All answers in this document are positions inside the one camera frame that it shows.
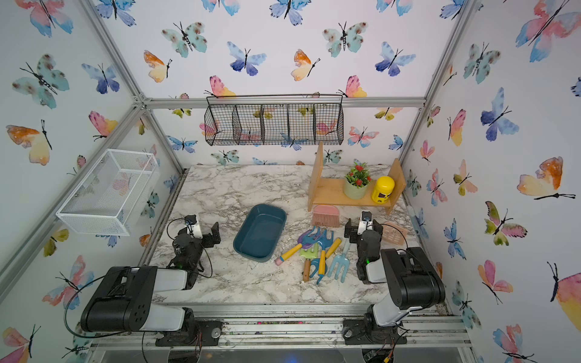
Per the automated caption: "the wooden shelf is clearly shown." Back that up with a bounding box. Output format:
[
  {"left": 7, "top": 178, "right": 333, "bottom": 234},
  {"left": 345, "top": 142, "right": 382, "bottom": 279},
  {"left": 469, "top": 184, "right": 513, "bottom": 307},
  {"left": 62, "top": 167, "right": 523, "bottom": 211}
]
[{"left": 307, "top": 142, "right": 406, "bottom": 215}]

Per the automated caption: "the yellow jar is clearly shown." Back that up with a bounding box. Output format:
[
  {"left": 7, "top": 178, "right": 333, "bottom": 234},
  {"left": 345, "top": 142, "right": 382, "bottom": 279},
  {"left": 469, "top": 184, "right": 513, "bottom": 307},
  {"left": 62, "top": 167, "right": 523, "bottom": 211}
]
[{"left": 371, "top": 176, "right": 396, "bottom": 204}]

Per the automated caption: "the white mesh wall basket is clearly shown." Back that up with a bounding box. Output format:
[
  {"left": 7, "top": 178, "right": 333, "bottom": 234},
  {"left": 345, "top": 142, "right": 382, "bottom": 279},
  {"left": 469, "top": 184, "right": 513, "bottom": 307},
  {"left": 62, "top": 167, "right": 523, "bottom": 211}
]
[{"left": 56, "top": 149, "right": 160, "bottom": 236}]

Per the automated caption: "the light blue fork tool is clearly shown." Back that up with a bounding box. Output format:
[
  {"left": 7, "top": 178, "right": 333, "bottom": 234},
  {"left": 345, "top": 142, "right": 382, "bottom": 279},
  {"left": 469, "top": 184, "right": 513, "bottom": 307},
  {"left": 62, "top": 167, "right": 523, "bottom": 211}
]
[{"left": 327, "top": 242, "right": 351, "bottom": 283}]

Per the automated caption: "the black wire wall basket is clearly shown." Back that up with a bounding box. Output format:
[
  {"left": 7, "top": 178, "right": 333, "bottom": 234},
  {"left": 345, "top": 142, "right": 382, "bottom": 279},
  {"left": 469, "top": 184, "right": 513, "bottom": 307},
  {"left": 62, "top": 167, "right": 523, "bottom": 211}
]
[{"left": 201, "top": 92, "right": 344, "bottom": 151}]

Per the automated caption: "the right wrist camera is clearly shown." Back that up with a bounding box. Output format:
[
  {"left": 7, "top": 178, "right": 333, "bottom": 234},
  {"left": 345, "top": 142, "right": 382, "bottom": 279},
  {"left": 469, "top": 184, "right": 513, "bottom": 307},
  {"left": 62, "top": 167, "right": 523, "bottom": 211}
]
[{"left": 357, "top": 210, "right": 373, "bottom": 235}]

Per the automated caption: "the potted red flower plant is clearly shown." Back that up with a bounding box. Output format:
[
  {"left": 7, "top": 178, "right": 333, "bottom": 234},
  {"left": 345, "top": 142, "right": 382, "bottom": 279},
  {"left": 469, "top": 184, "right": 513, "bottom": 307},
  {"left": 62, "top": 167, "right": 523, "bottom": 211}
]
[{"left": 343, "top": 161, "right": 372, "bottom": 200}]

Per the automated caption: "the teal plastic storage box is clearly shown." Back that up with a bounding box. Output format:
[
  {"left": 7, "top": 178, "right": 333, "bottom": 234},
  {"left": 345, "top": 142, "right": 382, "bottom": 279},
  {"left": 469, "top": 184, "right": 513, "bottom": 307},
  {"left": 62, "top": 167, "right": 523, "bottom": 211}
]
[{"left": 233, "top": 204, "right": 287, "bottom": 263}]

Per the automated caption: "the blue claw rake yellow handle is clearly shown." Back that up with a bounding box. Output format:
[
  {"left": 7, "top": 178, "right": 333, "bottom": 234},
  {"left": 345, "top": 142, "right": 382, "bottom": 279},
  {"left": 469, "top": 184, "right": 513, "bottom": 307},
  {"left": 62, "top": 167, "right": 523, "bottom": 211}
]
[{"left": 310, "top": 237, "right": 342, "bottom": 285}]

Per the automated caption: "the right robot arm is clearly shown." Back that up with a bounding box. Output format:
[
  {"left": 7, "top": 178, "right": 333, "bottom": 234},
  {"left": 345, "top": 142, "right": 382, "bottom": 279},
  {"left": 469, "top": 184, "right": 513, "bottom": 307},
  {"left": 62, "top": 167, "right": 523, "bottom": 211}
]
[{"left": 345, "top": 219, "right": 446, "bottom": 330}]

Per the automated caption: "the pink hand brush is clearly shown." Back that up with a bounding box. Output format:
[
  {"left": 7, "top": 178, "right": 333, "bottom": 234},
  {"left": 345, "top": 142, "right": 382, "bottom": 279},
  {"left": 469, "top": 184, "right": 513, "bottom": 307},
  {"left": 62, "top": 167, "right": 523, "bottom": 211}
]
[{"left": 311, "top": 205, "right": 340, "bottom": 228}]

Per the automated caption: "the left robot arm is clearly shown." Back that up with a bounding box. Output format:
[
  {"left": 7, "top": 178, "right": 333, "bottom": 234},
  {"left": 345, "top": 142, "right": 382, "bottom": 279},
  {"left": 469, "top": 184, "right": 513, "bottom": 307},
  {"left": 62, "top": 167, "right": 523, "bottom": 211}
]
[{"left": 80, "top": 222, "right": 221, "bottom": 333}]

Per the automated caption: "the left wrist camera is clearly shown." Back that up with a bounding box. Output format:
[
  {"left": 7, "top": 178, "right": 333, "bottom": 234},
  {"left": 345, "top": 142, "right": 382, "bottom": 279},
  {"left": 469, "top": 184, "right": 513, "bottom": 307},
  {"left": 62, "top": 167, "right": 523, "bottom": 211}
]
[{"left": 185, "top": 215, "right": 203, "bottom": 240}]

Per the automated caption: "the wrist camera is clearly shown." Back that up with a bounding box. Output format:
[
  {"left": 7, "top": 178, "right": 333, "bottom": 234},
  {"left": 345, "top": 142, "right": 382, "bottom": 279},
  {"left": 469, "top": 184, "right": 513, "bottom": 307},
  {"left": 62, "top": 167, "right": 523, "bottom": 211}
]
[
  {"left": 357, "top": 210, "right": 373, "bottom": 235},
  {"left": 185, "top": 215, "right": 203, "bottom": 240}
]

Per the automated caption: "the green rake wooden handle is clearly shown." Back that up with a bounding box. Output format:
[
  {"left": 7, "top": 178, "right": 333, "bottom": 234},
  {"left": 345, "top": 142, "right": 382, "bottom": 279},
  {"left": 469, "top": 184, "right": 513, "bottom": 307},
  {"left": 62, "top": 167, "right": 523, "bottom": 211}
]
[{"left": 300, "top": 244, "right": 319, "bottom": 282}]

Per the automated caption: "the teal rake yellow handle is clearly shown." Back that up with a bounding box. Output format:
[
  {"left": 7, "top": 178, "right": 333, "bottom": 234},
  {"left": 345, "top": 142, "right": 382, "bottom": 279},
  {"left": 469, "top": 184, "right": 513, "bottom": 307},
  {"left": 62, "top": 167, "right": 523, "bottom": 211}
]
[{"left": 301, "top": 227, "right": 334, "bottom": 251}]

